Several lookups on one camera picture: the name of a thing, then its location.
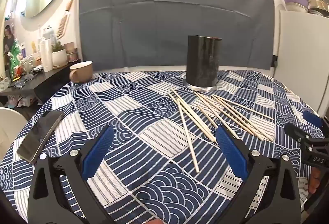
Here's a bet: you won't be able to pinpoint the grey fabric backdrop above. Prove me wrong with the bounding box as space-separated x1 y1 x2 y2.
78 0 275 72

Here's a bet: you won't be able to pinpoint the clear eyeglasses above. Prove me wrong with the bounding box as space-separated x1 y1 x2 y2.
15 74 35 88

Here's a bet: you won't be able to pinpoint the white cabinet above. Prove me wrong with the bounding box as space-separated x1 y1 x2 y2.
279 10 329 117

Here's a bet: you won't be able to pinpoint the wooden hairbrush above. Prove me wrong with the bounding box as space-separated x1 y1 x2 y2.
57 0 76 40

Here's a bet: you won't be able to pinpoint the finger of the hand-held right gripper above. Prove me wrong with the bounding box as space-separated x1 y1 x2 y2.
302 110 325 128
284 123 315 149

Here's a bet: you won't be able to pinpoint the metal pot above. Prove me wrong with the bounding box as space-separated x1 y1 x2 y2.
308 0 329 16

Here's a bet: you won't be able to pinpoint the black cylindrical utensil holder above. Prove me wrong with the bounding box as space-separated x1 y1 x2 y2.
185 35 222 92

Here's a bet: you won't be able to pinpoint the green packet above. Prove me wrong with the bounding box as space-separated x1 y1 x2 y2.
9 39 22 78

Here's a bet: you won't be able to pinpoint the wall poster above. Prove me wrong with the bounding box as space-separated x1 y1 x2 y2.
4 22 16 60

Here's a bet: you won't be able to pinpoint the blue patterned tablecloth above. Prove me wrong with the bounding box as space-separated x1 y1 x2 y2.
0 70 327 224

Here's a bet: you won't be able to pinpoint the beige ceramic mug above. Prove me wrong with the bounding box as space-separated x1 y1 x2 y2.
69 61 93 83

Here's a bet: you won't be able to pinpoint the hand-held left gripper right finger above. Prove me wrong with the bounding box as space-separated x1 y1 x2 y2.
215 125 302 224

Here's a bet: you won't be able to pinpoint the pink jar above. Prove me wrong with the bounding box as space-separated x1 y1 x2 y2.
64 43 78 62

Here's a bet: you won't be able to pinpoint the white potted plant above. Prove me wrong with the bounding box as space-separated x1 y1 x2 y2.
51 42 68 68

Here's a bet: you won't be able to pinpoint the person's right hand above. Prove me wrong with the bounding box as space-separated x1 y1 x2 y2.
308 169 322 195

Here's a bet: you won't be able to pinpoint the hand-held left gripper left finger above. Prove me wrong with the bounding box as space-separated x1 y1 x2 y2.
28 125 115 224

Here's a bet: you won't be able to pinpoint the white bottle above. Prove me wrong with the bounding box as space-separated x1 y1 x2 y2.
40 39 53 73

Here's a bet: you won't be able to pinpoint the black smartphone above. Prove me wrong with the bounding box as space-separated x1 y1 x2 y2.
17 110 65 164

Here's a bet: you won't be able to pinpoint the bunch of wooden chopsticks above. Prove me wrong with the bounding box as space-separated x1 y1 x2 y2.
167 88 275 173

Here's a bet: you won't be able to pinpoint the white chair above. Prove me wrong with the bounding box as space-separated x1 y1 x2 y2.
0 107 34 155

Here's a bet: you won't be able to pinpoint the black side shelf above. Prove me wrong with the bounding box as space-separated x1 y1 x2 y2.
0 61 78 106

